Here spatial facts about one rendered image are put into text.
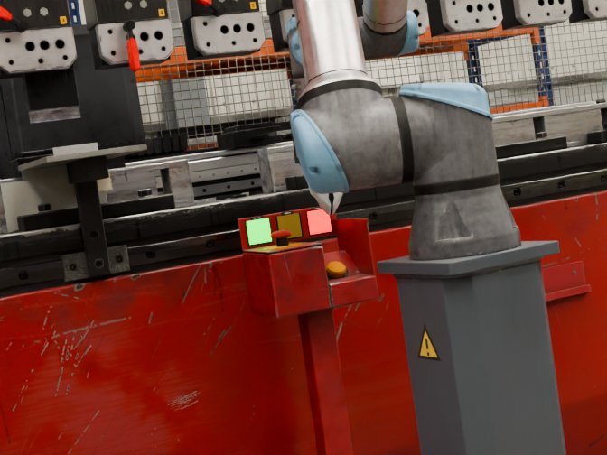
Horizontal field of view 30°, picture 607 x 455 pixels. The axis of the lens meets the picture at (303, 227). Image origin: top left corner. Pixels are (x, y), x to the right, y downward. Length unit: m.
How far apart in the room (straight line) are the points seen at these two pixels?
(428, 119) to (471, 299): 0.24
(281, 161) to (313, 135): 0.93
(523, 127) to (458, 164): 1.23
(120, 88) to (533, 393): 1.62
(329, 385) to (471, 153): 0.76
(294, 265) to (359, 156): 0.58
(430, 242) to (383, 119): 0.17
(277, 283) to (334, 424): 0.30
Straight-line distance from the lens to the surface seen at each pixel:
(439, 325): 1.49
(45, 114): 2.28
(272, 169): 2.39
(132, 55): 2.26
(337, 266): 2.12
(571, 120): 2.79
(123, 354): 2.16
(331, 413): 2.13
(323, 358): 2.11
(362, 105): 1.49
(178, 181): 2.31
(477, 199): 1.49
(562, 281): 2.60
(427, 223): 1.50
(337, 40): 1.54
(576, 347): 2.64
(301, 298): 2.03
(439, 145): 1.49
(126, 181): 2.28
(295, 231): 2.18
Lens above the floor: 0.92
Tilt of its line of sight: 3 degrees down
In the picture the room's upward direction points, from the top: 8 degrees counter-clockwise
